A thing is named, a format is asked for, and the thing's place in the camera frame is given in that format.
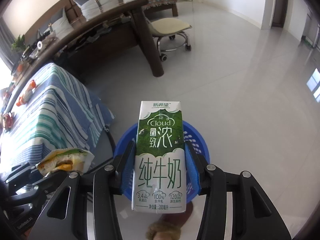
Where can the dark wooden curved table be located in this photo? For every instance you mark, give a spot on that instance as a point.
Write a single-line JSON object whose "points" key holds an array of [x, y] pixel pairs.
{"points": [[109, 33]]}

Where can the brown fuzzy slipper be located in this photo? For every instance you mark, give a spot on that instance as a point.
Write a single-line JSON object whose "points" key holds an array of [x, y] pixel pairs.
{"points": [[169, 225]]}

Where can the cream seat rolling stool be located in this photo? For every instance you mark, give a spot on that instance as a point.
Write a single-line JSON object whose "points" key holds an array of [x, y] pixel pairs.
{"points": [[169, 28]]}

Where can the sandwich wrapper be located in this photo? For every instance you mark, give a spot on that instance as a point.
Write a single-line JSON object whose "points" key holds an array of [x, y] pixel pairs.
{"points": [[67, 159]]}

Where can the glass bowl with tape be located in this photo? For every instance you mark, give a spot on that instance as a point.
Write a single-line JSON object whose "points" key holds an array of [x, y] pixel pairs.
{"points": [[42, 46]]}

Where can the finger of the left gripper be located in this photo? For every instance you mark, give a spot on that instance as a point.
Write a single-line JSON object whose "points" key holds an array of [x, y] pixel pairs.
{"points": [[47, 184], [23, 173]]}

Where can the grey white cushion left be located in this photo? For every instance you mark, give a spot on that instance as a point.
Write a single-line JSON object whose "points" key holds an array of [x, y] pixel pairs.
{"points": [[58, 23]]}

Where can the white green milk carton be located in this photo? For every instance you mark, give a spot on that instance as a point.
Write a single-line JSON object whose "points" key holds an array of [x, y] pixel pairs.
{"points": [[159, 176]]}

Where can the orange white snack wrapper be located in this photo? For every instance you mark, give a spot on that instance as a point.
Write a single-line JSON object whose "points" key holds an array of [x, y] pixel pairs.
{"points": [[26, 96]]}

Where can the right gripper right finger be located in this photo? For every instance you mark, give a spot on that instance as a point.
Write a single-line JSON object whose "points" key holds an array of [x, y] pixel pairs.
{"points": [[254, 214]]}

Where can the crushed red soda can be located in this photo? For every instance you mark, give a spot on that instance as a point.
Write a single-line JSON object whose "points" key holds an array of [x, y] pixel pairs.
{"points": [[7, 120]]}

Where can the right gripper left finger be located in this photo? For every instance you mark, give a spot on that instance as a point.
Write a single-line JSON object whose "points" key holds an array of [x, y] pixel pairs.
{"points": [[65, 215]]}

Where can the potted green plant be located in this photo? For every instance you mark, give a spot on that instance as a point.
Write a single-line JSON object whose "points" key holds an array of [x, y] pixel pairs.
{"points": [[19, 44]]}

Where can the blue green striped tablecloth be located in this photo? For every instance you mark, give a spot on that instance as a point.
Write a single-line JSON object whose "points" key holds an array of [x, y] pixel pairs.
{"points": [[62, 113]]}

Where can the brown wooden sofa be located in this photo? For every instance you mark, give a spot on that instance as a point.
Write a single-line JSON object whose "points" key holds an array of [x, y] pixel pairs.
{"points": [[76, 18]]}

